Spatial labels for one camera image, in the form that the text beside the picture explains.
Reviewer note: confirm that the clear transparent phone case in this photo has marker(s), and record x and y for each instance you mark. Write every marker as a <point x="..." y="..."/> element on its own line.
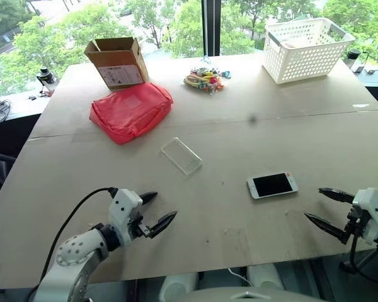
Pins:
<point x="181" y="156"/>

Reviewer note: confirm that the black bottle with silver band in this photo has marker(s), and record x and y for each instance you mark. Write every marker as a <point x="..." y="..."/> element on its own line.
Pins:
<point x="46" y="77"/>

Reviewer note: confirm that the flat white red packet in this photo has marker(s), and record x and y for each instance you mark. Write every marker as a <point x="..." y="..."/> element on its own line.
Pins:
<point x="286" y="42"/>

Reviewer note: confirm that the white perforated plastic basket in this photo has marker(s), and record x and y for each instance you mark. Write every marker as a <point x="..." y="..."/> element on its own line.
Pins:
<point x="302" y="53"/>

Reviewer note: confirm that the pile of colourful small items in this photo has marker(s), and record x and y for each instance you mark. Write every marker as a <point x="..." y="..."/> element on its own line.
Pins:
<point x="206" y="80"/>

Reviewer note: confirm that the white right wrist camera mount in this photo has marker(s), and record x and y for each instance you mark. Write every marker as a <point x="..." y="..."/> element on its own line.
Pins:
<point x="372" y="217"/>

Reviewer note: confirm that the black window frame post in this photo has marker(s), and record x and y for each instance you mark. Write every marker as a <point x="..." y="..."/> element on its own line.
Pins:
<point x="211" y="26"/>

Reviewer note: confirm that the brown cardboard box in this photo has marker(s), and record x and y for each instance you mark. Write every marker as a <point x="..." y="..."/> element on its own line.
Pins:
<point x="119" y="63"/>

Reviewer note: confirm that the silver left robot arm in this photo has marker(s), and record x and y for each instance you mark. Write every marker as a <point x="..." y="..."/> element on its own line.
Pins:
<point x="78" y="270"/>

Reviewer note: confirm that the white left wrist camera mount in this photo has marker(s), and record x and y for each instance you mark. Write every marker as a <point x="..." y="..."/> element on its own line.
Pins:
<point x="123" y="214"/>

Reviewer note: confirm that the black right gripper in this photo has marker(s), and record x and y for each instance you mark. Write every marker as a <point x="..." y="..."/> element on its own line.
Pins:
<point x="354" y="224"/>

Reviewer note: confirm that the dark cylindrical cup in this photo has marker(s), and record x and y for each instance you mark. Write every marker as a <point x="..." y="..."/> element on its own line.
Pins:
<point x="352" y="58"/>

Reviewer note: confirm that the white smartphone black screen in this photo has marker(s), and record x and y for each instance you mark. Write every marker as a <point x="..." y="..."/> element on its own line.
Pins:
<point x="272" y="185"/>

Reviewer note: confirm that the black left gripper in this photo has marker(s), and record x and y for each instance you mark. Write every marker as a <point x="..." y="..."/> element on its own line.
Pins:
<point x="139" y="228"/>

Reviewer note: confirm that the red fabric pouch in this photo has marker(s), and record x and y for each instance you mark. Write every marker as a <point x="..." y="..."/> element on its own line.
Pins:
<point x="129" y="111"/>

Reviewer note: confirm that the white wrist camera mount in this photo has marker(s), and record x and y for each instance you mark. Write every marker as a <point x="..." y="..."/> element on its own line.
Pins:
<point x="372" y="217"/>
<point x="123" y="214"/>

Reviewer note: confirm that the silver robot torso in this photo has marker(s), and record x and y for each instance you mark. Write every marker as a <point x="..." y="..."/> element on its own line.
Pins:
<point x="249" y="295"/>

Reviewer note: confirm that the white rounded robot part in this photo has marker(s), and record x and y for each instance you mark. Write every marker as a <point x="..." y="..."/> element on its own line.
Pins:
<point x="179" y="283"/>
<point x="264" y="277"/>

